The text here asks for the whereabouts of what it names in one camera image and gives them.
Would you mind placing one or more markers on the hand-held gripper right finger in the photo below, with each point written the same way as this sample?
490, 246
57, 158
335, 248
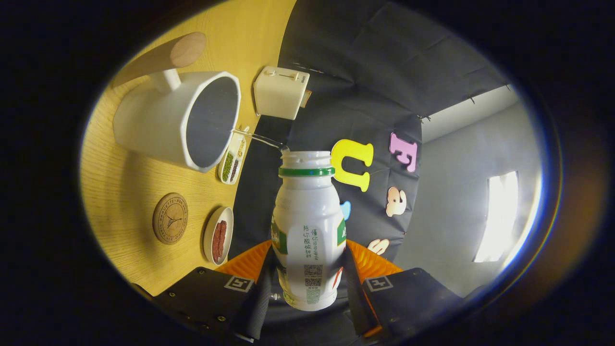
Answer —
355, 298

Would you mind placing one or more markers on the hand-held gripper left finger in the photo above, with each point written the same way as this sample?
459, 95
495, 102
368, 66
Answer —
259, 302

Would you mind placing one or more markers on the white juice bottle green label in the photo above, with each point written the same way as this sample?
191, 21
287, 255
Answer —
307, 216

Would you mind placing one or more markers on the round wooden coaster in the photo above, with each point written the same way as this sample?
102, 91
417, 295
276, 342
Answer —
170, 218

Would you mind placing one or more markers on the clear juice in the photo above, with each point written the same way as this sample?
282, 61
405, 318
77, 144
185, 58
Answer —
262, 139

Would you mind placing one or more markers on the red meat patties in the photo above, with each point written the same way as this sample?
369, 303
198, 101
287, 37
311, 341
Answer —
219, 240

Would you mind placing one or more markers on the white round plate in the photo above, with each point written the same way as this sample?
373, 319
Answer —
209, 240

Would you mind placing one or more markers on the white divided dish with beans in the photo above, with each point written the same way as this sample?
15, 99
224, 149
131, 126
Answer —
230, 163

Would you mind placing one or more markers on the ceiling light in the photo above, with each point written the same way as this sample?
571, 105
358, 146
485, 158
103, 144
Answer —
497, 216

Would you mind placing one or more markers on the wooden table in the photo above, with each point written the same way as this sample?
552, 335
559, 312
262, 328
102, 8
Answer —
120, 192

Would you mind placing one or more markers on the bread slice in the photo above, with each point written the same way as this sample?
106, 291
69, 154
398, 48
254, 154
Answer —
307, 98

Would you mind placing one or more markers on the white toaster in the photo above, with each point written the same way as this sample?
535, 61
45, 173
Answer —
278, 93

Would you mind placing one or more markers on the black backdrop cloth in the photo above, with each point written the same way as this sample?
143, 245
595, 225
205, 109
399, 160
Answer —
360, 72

